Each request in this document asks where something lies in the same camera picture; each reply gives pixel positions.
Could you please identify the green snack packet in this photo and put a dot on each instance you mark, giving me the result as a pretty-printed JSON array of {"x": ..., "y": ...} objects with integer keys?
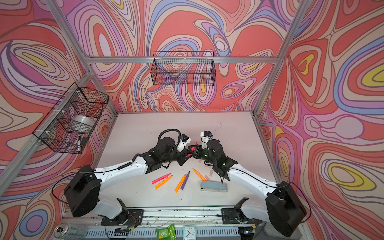
[{"x": 168, "y": 233}]

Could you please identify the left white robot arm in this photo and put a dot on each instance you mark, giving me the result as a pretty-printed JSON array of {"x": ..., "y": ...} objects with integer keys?
[{"x": 83, "y": 193}]

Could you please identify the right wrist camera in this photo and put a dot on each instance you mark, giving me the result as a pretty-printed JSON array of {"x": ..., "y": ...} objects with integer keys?
[{"x": 207, "y": 134}]

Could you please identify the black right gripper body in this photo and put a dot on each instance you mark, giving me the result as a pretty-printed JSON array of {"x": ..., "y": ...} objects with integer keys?
[{"x": 202, "y": 151}]

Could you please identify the small white clock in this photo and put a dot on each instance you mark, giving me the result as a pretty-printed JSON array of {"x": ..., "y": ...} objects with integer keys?
[{"x": 189, "y": 232}]

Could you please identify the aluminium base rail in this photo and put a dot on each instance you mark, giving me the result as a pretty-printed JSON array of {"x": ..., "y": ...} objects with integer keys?
[{"x": 210, "y": 223}]

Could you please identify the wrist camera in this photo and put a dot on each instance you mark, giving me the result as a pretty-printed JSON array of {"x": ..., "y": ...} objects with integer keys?
[
  {"x": 207, "y": 134},
  {"x": 185, "y": 139}
]

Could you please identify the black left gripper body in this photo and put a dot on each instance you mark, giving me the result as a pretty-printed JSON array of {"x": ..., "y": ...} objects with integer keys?
[{"x": 183, "y": 155}]

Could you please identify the black marker in basket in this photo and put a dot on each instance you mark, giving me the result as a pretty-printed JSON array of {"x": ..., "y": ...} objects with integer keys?
[{"x": 79, "y": 145}]

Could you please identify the back black wire basket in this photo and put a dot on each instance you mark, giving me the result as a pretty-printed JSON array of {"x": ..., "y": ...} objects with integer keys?
[{"x": 183, "y": 68}]

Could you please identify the orange highlighter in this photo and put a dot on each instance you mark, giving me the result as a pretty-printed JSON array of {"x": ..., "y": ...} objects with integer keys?
[
  {"x": 180, "y": 183},
  {"x": 163, "y": 182},
  {"x": 199, "y": 175}
]

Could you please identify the left black wire basket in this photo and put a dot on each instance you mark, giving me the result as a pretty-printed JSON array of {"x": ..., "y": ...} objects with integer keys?
[{"x": 56, "y": 134}]

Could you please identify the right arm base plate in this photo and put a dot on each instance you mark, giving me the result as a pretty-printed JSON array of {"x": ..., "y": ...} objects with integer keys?
[{"x": 233, "y": 216}]

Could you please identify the purple pen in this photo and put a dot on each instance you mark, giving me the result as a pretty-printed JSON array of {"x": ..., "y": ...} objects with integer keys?
[{"x": 185, "y": 181}]

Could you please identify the silver drink can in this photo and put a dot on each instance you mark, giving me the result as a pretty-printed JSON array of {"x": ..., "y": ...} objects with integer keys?
[{"x": 68, "y": 231}]

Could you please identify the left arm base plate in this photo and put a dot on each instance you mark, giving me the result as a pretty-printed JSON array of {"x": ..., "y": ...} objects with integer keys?
[{"x": 126, "y": 217}]

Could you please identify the pink highlighter pen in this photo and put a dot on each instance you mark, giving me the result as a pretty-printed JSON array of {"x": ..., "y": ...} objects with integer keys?
[
  {"x": 191, "y": 150},
  {"x": 160, "y": 179}
]

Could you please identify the black wire basket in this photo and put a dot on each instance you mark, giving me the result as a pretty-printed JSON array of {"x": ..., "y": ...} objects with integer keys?
[
  {"x": 56, "y": 134},
  {"x": 183, "y": 68}
]

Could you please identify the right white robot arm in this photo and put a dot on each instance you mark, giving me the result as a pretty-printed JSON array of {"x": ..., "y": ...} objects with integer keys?
[{"x": 283, "y": 210}]

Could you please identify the aluminium frame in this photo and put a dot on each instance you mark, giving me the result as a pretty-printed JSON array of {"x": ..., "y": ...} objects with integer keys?
[{"x": 38, "y": 64}]

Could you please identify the grey pencil case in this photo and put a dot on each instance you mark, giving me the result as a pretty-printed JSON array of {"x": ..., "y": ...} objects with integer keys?
[{"x": 210, "y": 186}]

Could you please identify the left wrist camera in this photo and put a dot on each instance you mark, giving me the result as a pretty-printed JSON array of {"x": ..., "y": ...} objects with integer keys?
[{"x": 185, "y": 139}]

